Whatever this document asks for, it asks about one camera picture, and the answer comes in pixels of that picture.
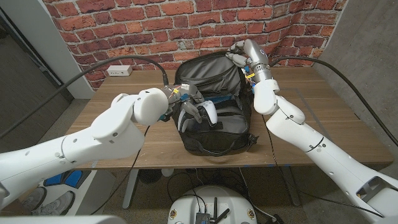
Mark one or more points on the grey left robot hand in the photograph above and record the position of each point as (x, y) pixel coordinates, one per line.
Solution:
(192, 95)

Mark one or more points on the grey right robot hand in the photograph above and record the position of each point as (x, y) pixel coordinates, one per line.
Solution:
(255, 51)

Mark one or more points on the white black game controller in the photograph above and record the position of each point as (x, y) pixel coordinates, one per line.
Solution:
(211, 112)

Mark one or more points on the black backpack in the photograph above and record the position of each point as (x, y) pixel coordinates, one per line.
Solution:
(211, 74)

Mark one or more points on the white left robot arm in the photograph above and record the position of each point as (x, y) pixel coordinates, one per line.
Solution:
(102, 140)

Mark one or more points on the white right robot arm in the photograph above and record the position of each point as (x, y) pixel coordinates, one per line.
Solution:
(311, 137)

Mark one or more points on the red brick print backdrop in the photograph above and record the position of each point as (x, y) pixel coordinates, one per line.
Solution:
(186, 31)

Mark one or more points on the white power strip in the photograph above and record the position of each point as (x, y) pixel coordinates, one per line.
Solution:
(119, 70)

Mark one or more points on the black round floor object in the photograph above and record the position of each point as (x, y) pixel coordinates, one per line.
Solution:
(150, 176)

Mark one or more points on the white robot torso base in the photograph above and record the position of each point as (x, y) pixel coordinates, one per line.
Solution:
(186, 205)

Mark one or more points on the white table leg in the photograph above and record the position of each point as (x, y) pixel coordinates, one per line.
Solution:
(130, 189)

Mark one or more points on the upright black antenna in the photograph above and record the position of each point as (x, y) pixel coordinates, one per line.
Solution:
(215, 208)

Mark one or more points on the slanted black antenna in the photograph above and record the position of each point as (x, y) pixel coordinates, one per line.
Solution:
(224, 214)

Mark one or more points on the small grey computer box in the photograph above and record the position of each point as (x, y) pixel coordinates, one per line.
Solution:
(202, 218)

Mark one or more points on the grey table leg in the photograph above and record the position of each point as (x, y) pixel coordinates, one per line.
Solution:
(292, 186)

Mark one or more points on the blue black floor pad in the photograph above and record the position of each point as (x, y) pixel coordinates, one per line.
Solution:
(74, 179)

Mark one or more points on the grey sneaker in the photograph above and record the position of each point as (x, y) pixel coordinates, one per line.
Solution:
(34, 199)
(56, 203)

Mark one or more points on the white robot chest edge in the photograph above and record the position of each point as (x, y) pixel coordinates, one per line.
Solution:
(62, 221)

